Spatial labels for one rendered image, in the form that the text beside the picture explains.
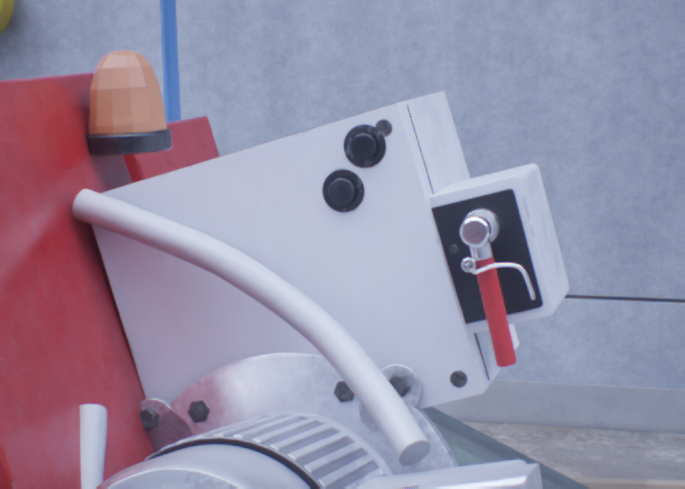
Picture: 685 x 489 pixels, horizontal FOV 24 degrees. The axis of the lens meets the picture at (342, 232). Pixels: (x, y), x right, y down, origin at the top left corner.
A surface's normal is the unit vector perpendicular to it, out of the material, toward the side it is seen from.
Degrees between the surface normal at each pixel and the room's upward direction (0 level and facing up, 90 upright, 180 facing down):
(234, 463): 17
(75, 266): 70
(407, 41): 90
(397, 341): 90
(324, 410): 81
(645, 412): 90
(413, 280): 90
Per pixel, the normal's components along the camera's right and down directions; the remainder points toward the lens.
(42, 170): 0.91, -0.30
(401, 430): -0.26, -0.60
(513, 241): -0.25, 0.14
